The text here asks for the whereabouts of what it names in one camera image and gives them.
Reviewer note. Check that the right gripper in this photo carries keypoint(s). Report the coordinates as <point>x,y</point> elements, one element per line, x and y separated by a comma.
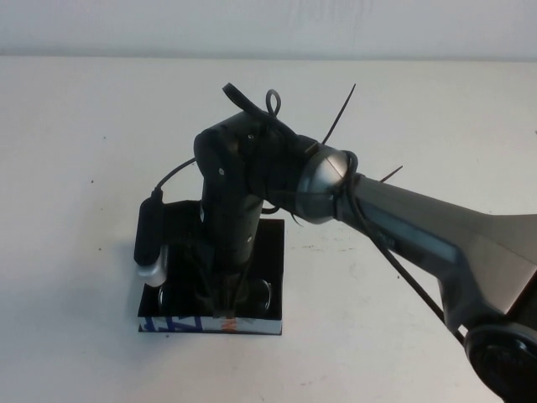
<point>230,235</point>

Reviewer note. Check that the black frame glasses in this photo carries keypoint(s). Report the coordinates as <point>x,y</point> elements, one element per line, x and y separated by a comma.
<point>264,294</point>

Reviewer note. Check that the black glasses case printed side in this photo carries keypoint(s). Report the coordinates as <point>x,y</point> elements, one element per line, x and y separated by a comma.
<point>268,252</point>

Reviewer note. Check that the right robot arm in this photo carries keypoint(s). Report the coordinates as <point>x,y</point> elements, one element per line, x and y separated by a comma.
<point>419,226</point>

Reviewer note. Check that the short black zip tie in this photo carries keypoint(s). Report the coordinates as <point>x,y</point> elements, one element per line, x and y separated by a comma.
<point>392,173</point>

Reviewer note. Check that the long black zip tie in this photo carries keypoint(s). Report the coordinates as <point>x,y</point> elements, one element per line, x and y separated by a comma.
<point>340,111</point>

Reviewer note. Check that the right black camera mount bracket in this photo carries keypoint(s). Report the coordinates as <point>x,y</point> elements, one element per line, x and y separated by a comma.
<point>180,222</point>

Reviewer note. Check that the right wrist camera black silver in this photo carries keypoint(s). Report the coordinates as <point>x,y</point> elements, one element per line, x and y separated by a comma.
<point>147,235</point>

